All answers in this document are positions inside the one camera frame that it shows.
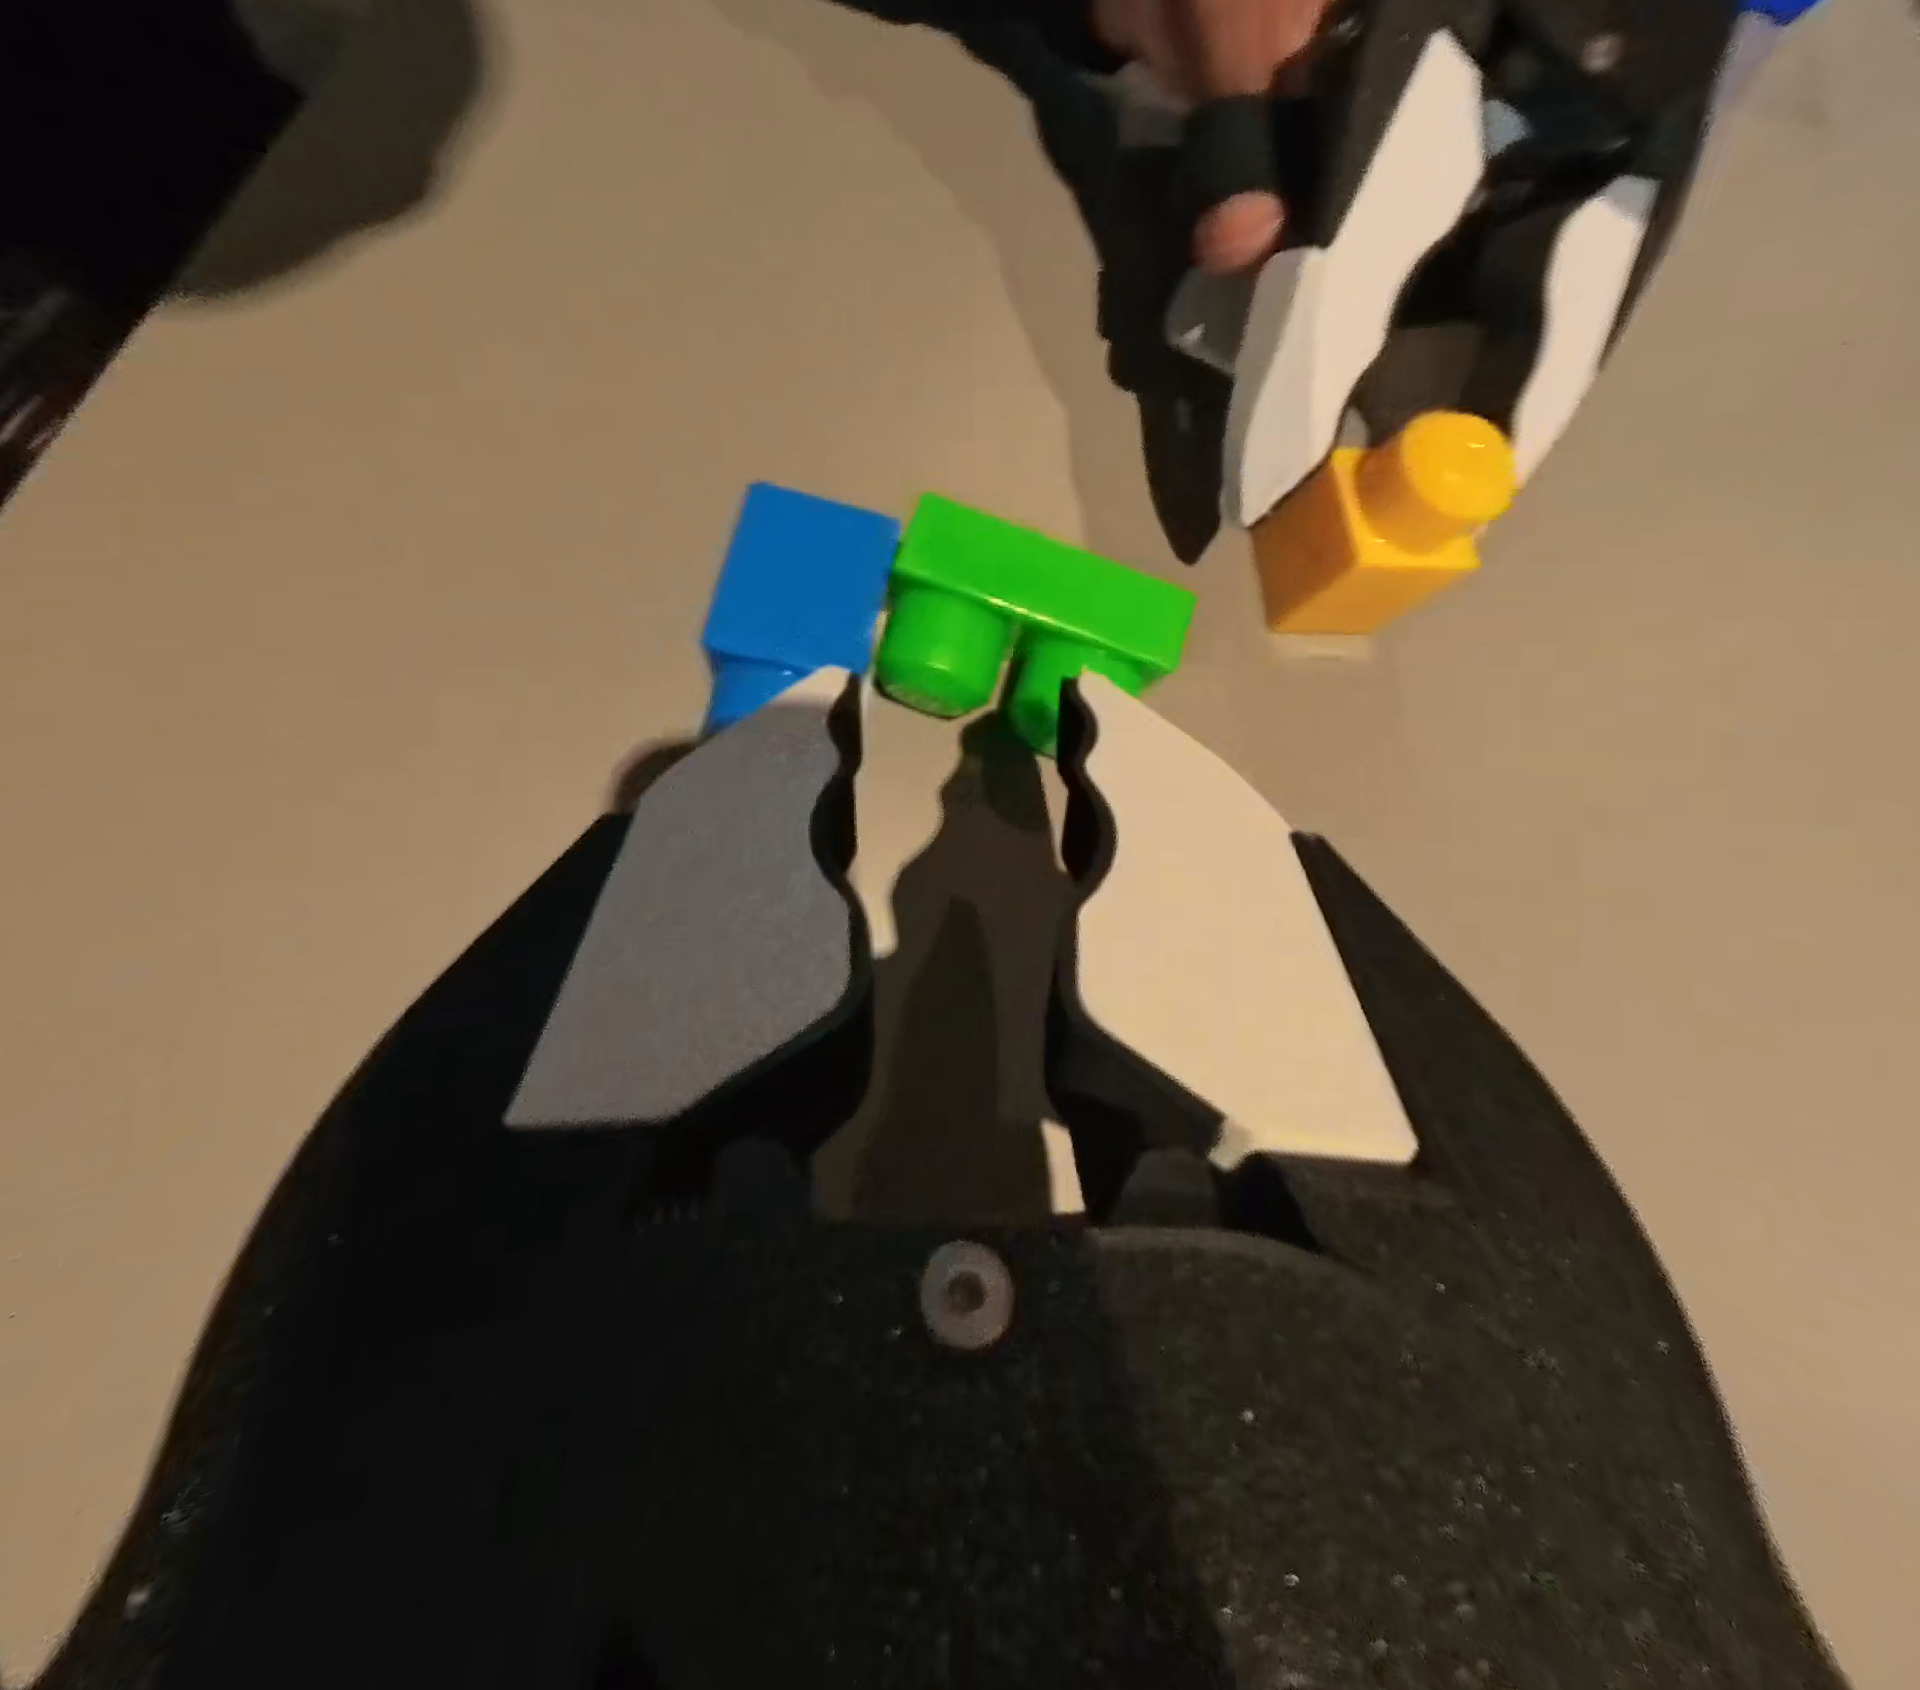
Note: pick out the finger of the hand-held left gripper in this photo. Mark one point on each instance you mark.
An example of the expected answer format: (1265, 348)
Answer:
(1336, 324)
(1589, 280)

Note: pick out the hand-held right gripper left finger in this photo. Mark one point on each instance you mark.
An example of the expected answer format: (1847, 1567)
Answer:
(706, 940)

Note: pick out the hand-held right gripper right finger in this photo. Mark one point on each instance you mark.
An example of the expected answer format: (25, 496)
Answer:
(1216, 955)

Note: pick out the yellow building block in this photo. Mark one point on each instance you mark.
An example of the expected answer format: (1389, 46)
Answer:
(1350, 564)

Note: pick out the blue building block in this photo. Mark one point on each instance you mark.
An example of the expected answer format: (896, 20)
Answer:
(793, 580)

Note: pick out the green building block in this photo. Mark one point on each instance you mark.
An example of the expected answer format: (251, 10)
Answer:
(1036, 580)

